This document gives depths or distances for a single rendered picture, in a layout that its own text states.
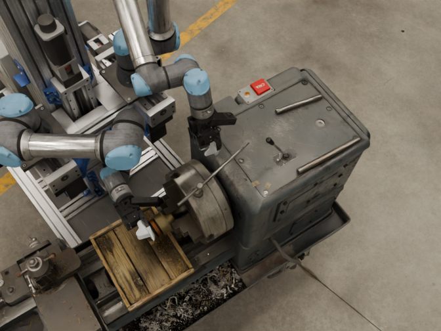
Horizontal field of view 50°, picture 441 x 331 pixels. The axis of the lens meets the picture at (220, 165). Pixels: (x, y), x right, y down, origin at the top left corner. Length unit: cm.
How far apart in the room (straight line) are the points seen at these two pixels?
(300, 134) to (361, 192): 145
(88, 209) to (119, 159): 128
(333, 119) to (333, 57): 195
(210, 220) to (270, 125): 44
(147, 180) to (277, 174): 132
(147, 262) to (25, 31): 99
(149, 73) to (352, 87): 238
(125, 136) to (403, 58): 277
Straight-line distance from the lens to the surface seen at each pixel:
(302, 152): 181
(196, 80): 143
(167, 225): 182
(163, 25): 189
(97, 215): 287
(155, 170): 294
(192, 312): 226
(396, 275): 310
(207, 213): 173
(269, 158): 178
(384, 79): 381
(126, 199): 189
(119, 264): 202
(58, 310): 194
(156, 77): 151
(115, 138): 165
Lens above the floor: 279
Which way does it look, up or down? 62 degrees down
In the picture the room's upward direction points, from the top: 2 degrees clockwise
